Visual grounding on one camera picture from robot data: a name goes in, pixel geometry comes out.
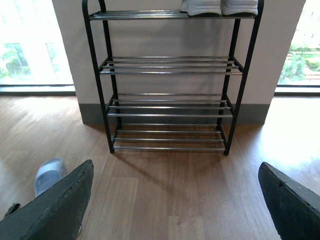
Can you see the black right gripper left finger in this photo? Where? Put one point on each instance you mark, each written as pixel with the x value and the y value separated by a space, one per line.
pixel 57 213

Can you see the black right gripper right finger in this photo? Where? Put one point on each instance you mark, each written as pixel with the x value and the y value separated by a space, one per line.
pixel 294 209

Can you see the grey sneaker front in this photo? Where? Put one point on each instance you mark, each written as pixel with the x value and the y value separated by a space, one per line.
pixel 201 8

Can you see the grey sneaker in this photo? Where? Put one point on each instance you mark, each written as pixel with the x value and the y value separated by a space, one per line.
pixel 230 7
pixel 201 8

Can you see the light blue slipper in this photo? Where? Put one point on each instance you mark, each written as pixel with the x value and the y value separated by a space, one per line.
pixel 49 173

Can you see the black metal shoe rack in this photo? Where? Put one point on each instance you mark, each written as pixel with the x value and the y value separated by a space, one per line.
pixel 170 121

